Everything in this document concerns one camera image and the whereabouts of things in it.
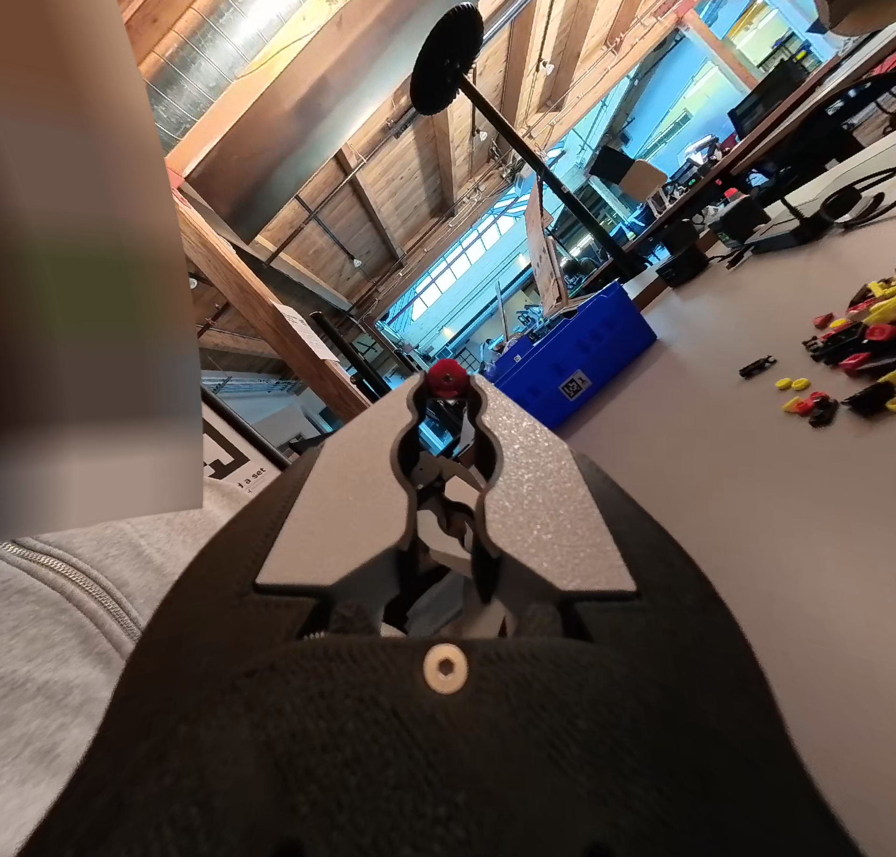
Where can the wooden board on white stand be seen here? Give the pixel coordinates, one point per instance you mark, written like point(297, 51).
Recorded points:
point(542, 241)

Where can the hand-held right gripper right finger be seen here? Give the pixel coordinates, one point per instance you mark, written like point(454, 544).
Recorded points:
point(553, 514)

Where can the black and tan display panel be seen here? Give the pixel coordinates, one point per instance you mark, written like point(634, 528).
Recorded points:
point(630, 171)

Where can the long black lego piece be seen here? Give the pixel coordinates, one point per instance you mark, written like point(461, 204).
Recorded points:
point(756, 367)

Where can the silver ventilation duct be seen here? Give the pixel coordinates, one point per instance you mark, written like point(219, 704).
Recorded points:
point(210, 52)

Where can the wooden support post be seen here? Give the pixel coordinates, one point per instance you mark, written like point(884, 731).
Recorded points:
point(266, 311)

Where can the black and white marker poster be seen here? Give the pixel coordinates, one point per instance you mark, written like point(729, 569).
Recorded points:
point(227, 451)

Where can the black pole with round disc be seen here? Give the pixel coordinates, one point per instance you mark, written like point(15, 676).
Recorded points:
point(448, 59)

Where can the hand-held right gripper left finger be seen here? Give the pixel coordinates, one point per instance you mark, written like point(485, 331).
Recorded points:
point(343, 507)

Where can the small red plastic part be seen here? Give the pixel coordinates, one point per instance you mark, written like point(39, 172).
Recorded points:
point(442, 379)

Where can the large blue plastic bin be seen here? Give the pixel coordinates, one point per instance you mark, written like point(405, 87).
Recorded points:
point(595, 353)

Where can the pile of loose lego pieces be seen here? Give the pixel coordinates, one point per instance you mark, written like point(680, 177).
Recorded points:
point(861, 353)

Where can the black device with green lights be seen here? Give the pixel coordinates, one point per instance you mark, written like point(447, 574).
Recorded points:
point(742, 221)

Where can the black computer monitor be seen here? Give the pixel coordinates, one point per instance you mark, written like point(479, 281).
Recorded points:
point(777, 97)

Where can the black slanted bar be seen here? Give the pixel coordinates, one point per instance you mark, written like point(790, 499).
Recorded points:
point(343, 349)

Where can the white paper sign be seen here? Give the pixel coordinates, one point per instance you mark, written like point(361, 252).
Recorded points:
point(304, 328)

